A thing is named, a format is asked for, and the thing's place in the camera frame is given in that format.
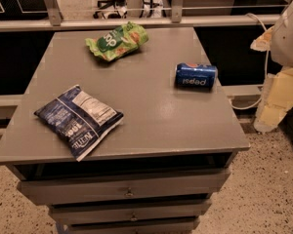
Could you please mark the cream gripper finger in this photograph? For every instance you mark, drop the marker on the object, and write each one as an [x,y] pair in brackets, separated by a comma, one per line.
[263,42]
[276,100]

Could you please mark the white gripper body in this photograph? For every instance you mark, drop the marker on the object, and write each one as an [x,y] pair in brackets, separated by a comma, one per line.
[289,38]

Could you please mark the blue pepsi can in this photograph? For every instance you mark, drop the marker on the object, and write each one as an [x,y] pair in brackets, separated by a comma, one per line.
[196,75]

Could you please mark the green chip bag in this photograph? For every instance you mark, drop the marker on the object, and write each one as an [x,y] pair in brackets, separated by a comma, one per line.
[119,42]

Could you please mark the blue chip bag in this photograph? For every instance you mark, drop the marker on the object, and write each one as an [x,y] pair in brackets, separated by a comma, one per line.
[80,119]

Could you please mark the black office chair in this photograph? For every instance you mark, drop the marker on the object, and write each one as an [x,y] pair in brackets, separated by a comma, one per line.
[109,2]

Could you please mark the middle grey drawer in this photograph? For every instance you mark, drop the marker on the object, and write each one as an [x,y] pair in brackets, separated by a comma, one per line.
[141,210]

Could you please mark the grey drawer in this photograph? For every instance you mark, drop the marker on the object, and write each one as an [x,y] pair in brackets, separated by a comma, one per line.
[123,187]
[141,210]
[151,226]

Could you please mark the bottom grey drawer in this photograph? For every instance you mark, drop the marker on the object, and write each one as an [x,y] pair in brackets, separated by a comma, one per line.
[151,226]

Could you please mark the grey metal railing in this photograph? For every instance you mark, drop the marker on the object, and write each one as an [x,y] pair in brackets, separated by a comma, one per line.
[42,15]

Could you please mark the top grey drawer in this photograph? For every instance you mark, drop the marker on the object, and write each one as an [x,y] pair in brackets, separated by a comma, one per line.
[123,187]

